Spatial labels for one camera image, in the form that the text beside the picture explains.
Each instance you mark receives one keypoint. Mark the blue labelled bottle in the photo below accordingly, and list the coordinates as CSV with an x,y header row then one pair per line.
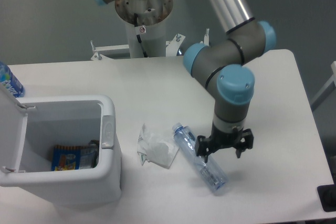
x,y
10,82

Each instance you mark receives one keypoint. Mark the blue snack wrapper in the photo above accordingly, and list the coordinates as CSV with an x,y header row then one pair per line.
x,y
65,158

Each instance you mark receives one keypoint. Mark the white plastic trash can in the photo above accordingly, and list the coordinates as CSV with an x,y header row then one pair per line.
x,y
31,127

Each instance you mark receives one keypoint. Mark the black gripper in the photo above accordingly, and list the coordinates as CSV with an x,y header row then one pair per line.
x,y
240,140

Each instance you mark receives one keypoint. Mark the white paper wrapper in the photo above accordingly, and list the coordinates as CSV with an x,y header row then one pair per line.
x,y
155,147

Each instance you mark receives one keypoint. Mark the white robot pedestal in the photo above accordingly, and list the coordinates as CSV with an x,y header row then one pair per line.
x,y
145,25

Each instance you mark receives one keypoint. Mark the white frame at right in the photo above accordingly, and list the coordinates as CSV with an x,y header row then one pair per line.
x,y
324,91

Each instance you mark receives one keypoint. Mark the black table clamp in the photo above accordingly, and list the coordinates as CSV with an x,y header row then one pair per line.
x,y
327,197

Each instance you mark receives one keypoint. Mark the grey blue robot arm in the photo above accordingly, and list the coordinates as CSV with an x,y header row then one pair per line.
x,y
220,69

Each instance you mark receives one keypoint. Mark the clear plastic water bottle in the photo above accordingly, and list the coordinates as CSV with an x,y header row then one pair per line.
x,y
210,172

